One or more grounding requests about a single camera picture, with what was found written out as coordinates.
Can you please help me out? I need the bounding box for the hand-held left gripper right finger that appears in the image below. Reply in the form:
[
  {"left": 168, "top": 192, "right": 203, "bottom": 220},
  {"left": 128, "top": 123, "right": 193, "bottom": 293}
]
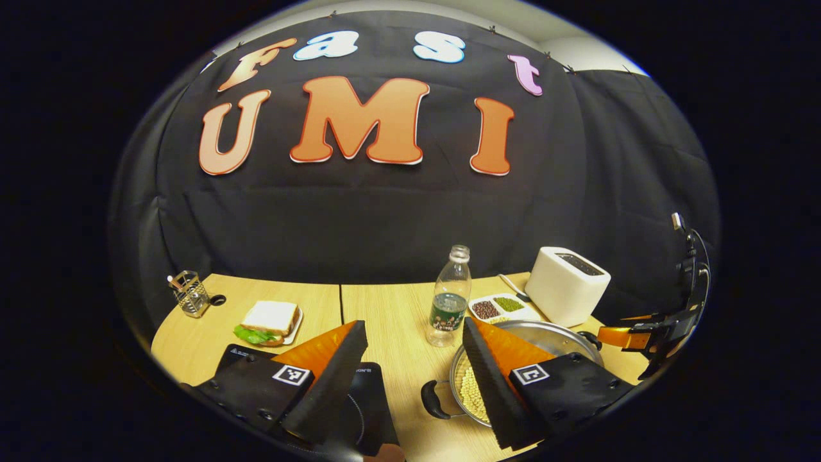
[{"left": 462, "top": 316, "right": 637, "bottom": 451}]

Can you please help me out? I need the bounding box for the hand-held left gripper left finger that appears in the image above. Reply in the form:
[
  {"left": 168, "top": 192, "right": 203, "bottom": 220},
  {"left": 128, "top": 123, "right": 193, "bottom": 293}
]
[{"left": 189, "top": 320, "right": 369, "bottom": 445}]

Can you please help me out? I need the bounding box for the black induction cooktop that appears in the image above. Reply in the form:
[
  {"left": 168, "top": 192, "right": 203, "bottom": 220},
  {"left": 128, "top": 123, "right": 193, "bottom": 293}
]
[{"left": 215, "top": 344, "right": 402, "bottom": 459}]

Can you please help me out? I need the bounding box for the stainless steel pot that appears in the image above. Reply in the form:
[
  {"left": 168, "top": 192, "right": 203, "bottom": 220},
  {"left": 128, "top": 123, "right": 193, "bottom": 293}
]
[{"left": 420, "top": 320, "right": 605, "bottom": 429}]

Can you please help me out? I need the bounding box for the pile of yellow soybeans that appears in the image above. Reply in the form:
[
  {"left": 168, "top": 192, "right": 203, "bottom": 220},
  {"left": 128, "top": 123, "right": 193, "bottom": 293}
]
[{"left": 457, "top": 366, "right": 491, "bottom": 424}]

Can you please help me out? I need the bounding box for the small white plate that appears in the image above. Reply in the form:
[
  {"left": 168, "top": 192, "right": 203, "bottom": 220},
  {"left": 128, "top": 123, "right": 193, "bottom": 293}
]
[{"left": 276, "top": 307, "right": 304, "bottom": 347}]

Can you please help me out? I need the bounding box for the white toaster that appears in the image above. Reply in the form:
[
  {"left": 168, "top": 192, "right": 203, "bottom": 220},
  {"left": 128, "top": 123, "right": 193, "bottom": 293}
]
[{"left": 525, "top": 246, "right": 612, "bottom": 328}]

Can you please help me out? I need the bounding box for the white three-compartment tray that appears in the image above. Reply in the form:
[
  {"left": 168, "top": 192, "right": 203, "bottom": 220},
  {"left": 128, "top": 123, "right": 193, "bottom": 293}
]
[{"left": 468, "top": 293, "right": 543, "bottom": 323}]

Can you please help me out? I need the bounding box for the clear plastic water bottle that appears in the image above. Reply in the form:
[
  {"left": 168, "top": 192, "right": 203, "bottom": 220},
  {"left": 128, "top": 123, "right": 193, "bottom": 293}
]
[{"left": 425, "top": 244, "right": 473, "bottom": 348}]

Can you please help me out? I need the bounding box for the sandwich with lettuce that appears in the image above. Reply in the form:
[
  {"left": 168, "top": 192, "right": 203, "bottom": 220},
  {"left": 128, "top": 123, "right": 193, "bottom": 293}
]
[{"left": 233, "top": 300, "right": 299, "bottom": 347}]

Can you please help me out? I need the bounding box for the black backdrop cloth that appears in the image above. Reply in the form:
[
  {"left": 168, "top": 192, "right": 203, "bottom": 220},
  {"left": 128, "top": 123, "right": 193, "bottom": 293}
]
[{"left": 109, "top": 10, "right": 722, "bottom": 334}]

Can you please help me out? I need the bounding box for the white handled utensil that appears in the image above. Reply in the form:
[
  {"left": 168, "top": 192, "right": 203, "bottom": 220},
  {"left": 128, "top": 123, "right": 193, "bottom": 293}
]
[{"left": 498, "top": 274, "right": 532, "bottom": 303}]

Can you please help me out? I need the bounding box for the metal wire holder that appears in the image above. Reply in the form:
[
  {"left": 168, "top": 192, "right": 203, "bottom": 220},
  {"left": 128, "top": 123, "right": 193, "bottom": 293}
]
[{"left": 168, "top": 270, "right": 211, "bottom": 319}]

